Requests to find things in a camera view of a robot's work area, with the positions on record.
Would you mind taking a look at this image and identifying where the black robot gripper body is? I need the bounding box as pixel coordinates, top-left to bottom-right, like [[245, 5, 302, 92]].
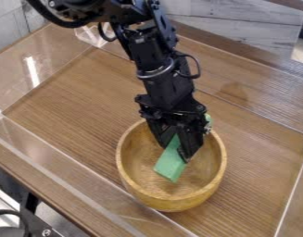
[[135, 52, 207, 125]]

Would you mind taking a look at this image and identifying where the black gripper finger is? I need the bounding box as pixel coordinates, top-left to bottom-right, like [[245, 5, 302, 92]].
[[177, 121, 210, 163], [147, 116, 177, 148]]

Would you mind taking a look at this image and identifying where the green rectangular block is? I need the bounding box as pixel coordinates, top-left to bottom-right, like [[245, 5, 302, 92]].
[[154, 114, 211, 182]]

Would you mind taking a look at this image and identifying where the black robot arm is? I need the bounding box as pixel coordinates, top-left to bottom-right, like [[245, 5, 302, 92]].
[[27, 0, 209, 162]]

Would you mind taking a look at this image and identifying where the brown wooden bowl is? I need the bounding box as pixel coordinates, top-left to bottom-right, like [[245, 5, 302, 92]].
[[115, 119, 227, 212]]

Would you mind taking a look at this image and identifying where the clear acrylic corner bracket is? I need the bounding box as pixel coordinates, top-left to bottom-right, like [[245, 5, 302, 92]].
[[75, 25, 108, 48]]

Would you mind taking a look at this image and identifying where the clear acrylic tray wall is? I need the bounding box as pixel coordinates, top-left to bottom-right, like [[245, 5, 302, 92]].
[[0, 114, 198, 237]]

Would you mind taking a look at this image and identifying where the black metal table bracket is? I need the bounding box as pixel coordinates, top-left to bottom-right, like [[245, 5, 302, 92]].
[[20, 193, 63, 237]]

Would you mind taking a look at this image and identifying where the black cable under table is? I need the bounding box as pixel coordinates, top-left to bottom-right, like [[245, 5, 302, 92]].
[[0, 208, 35, 223]]

